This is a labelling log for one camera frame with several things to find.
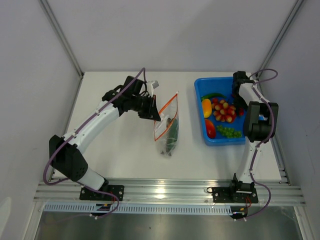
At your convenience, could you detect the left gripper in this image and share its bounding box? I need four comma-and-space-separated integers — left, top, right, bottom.
131, 94, 161, 122

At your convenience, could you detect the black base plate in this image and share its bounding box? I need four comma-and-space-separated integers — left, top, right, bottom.
212, 187, 259, 204
79, 184, 125, 202

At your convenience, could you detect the aluminium mounting rail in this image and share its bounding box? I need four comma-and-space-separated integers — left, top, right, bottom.
33, 178, 306, 206

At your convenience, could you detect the right aluminium frame post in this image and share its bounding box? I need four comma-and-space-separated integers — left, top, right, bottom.
255, 0, 307, 78

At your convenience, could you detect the clear zip bag orange zipper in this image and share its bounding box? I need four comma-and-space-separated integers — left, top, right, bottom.
153, 92, 180, 158

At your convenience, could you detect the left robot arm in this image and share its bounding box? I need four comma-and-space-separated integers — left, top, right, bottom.
49, 76, 161, 200

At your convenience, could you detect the green chili pepper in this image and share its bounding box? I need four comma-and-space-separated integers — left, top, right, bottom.
200, 92, 226, 102

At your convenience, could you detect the aluminium frame post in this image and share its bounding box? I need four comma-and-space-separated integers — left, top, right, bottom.
38, 0, 84, 78
255, 0, 307, 78

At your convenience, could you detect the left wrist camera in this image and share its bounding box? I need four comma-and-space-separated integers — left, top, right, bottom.
146, 80, 159, 97

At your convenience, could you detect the grey toy fish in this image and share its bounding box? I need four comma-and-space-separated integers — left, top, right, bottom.
161, 131, 177, 157

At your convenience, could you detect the red cherry bunch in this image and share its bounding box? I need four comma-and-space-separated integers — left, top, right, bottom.
211, 98, 237, 124

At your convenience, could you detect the yellow orange mango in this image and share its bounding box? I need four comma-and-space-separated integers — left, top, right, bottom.
201, 98, 212, 119

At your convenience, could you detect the left aluminium frame post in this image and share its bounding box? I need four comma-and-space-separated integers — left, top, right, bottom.
38, 0, 84, 78

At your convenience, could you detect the green cucumber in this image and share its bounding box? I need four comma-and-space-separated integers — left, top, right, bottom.
166, 118, 179, 152

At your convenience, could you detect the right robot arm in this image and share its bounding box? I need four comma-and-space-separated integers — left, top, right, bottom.
228, 71, 279, 203

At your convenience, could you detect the white slotted cable duct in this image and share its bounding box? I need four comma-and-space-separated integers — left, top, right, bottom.
43, 202, 233, 216

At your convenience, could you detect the blue plastic bin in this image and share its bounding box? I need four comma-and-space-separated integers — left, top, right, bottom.
194, 76, 246, 146

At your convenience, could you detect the green grape bunch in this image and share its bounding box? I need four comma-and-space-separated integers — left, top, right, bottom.
217, 125, 242, 139

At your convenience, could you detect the red orange mango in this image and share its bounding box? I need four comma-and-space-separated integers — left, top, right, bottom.
204, 118, 216, 139

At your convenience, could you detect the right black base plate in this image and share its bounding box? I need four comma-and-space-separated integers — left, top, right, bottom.
212, 187, 259, 204

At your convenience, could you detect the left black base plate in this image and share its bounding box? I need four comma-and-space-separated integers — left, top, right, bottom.
79, 184, 125, 202

